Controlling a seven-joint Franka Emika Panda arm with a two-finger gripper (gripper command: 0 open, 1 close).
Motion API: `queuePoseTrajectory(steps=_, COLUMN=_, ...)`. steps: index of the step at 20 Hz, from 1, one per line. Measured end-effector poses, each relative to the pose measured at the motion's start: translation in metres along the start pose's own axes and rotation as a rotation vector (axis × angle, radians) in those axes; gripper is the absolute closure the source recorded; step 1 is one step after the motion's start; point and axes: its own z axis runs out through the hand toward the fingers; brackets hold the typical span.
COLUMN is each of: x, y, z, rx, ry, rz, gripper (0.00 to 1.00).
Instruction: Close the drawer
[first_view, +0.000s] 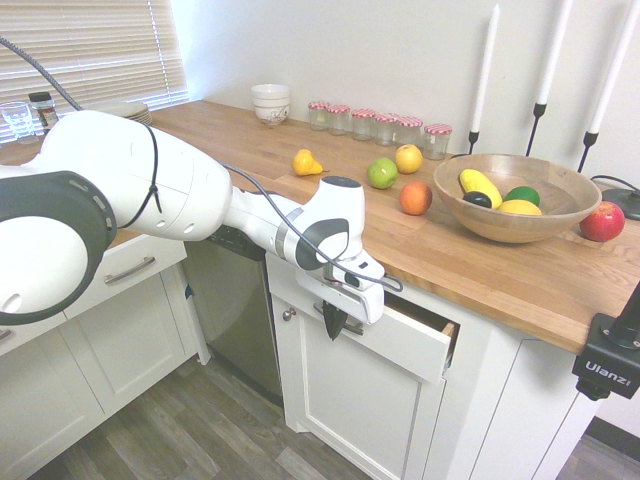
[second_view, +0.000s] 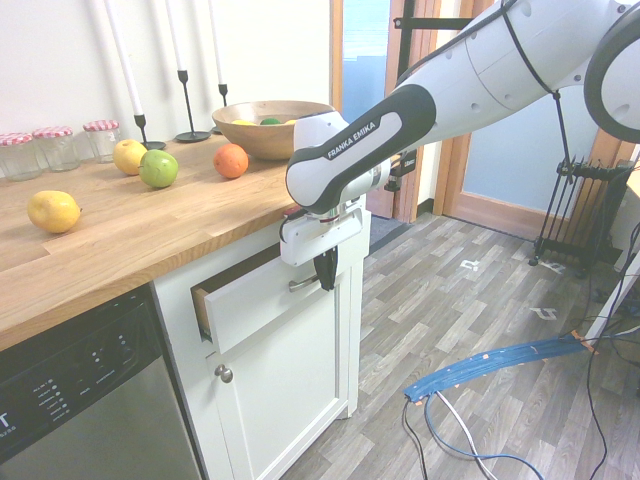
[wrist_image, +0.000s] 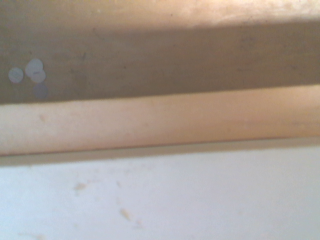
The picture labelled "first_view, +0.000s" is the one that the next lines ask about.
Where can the black Ulanzi clamp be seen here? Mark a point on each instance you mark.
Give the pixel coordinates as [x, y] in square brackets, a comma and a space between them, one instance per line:
[605, 367]

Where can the glass jar red checkered lid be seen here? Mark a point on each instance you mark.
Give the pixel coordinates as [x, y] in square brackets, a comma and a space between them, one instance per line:
[385, 131]
[363, 126]
[318, 117]
[339, 121]
[410, 127]
[437, 144]

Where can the yellow banana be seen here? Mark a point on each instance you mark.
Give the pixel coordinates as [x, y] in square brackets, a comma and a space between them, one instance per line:
[480, 186]

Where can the stack of white plates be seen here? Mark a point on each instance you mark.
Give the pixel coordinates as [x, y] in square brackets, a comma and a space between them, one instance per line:
[134, 112]

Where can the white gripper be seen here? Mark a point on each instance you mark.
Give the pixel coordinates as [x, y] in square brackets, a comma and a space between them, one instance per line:
[360, 302]

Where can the black camera stand pole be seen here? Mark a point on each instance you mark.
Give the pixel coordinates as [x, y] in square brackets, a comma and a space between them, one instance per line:
[629, 320]

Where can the white drawer with wooden inside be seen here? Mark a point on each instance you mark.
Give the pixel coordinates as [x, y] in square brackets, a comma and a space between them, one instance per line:
[415, 345]

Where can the green apple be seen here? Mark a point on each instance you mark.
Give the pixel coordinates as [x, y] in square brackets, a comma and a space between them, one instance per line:
[382, 173]

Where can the black candle holder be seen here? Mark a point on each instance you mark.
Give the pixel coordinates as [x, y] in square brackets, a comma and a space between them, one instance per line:
[591, 140]
[539, 111]
[473, 141]

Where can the white bowl with black print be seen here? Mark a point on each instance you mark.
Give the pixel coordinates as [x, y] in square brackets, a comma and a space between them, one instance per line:
[271, 116]

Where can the plain white bowl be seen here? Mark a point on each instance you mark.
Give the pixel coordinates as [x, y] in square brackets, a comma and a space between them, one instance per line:
[270, 103]
[270, 91]

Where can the stainless steel dishwasher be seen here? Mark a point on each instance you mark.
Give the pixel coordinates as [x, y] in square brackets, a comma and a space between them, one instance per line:
[235, 320]

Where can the yellow apple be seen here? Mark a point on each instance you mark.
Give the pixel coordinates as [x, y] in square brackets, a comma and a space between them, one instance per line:
[409, 158]

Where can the orange red peach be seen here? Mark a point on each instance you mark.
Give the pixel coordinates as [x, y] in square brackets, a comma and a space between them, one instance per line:
[416, 198]

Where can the green lime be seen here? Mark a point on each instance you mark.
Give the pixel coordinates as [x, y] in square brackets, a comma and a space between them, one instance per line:
[523, 194]

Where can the clear drinking glass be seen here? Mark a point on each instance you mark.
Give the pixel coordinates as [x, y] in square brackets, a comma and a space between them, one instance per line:
[17, 122]

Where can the spice jar black lid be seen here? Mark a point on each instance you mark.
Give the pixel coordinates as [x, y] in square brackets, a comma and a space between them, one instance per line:
[44, 112]

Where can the large wooden bowl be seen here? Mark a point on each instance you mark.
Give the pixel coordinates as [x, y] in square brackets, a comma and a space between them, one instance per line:
[515, 227]

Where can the black avocado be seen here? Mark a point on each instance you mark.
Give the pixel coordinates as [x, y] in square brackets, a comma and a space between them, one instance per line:
[476, 199]

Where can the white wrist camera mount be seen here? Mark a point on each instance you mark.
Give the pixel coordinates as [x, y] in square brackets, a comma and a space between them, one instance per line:
[372, 272]

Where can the black round stand base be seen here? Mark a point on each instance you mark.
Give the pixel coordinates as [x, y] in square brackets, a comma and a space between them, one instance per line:
[625, 205]

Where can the red apple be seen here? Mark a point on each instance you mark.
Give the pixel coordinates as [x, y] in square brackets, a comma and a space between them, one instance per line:
[602, 222]

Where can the white window blind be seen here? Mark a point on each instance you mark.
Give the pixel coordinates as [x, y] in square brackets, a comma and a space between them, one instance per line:
[125, 45]

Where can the yellow lemon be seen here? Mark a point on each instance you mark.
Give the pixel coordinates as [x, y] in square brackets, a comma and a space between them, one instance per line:
[520, 208]

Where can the tall white candle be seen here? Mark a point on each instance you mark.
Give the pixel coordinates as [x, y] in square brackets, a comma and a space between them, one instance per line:
[612, 70]
[555, 50]
[486, 70]

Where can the yellow pear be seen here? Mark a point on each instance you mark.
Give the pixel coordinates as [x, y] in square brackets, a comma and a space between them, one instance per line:
[305, 163]

